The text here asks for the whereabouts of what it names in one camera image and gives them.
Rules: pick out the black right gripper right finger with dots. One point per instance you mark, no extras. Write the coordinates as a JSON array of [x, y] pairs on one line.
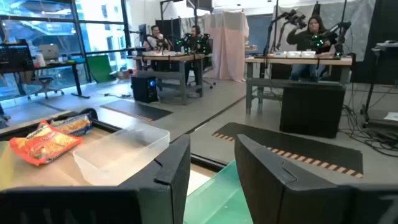
[[273, 186]]

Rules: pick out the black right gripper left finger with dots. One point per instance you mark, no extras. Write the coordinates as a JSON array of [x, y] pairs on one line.
[[168, 174]]

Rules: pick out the orange Maruchan noodle packet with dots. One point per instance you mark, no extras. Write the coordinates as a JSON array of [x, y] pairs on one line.
[[43, 144]]

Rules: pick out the black background robot arm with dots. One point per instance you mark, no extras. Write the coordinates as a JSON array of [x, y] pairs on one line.
[[295, 17], [203, 42], [188, 42], [341, 40]]

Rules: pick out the blue Maruchan noodle packet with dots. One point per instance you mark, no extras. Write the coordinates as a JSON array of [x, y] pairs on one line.
[[73, 124]]

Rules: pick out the clear plastic bin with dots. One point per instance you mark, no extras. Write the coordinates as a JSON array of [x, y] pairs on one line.
[[118, 155]]

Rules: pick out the green plastic bin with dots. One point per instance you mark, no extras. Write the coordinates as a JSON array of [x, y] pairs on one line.
[[217, 199]]

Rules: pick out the black cabinet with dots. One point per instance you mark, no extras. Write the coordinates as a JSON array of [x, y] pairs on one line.
[[311, 109]]

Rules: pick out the black computer tower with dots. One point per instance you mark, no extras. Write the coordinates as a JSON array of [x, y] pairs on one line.
[[143, 90]]

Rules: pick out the black office chair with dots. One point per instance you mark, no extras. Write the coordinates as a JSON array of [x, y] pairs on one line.
[[205, 82]]

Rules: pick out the wooden workbench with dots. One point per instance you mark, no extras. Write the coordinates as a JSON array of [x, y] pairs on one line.
[[295, 61], [168, 58]]

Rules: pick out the green panel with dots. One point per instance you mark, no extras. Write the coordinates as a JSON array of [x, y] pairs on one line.
[[100, 68]]

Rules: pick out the white plastic tray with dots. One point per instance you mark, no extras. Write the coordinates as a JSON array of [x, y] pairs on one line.
[[308, 54], [279, 54], [293, 54]]

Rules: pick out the black equipment stand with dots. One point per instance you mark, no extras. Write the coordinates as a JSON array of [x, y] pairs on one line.
[[371, 93]]

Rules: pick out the person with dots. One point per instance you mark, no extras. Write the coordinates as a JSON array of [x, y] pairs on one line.
[[311, 40], [155, 39], [196, 39]]

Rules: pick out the white paper sheet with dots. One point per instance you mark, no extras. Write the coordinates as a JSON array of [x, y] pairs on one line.
[[392, 116]]

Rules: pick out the pink curtain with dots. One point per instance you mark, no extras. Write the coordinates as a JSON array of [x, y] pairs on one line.
[[227, 46]]

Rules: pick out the black partition panel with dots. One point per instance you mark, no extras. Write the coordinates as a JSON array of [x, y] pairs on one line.
[[168, 31]]

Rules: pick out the black monitor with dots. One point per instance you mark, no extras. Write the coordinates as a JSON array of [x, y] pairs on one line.
[[142, 32]]

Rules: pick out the grey office chair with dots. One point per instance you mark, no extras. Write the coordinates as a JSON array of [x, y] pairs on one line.
[[45, 81]]

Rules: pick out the black office desk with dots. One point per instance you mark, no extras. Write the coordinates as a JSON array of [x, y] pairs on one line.
[[56, 64]]

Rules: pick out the grey backdrop sheet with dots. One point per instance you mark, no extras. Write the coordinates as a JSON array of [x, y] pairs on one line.
[[357, 31]]

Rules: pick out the black equipment rack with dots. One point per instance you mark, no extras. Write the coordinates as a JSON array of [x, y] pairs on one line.
[[15, 56]]

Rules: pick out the black curtain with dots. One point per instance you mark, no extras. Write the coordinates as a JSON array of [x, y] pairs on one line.
[[385, 25]]

